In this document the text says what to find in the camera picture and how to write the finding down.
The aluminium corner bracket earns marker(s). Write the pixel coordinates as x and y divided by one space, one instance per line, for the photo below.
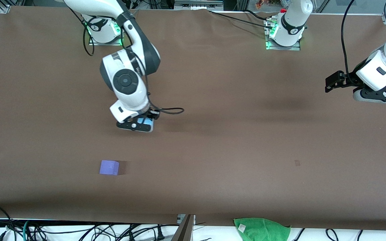
4 9

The blue foam block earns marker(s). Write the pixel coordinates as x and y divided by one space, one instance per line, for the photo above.
143 120

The purple foam block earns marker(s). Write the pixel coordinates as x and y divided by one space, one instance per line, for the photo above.
108 167

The brown table cover sheet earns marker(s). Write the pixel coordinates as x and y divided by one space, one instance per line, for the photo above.
213 150

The black power plug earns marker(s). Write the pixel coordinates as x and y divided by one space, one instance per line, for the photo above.
160 234

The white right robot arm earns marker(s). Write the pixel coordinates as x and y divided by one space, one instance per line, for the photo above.
126 83

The green microfibre cloth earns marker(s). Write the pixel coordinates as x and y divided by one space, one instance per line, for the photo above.
263 231

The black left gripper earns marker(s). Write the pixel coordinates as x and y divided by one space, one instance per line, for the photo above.
353 79

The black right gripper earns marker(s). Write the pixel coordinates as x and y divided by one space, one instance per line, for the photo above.
152 114

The small orange red object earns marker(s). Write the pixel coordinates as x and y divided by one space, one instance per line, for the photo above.
261 4

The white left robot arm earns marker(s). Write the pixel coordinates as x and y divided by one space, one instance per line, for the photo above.
293 20

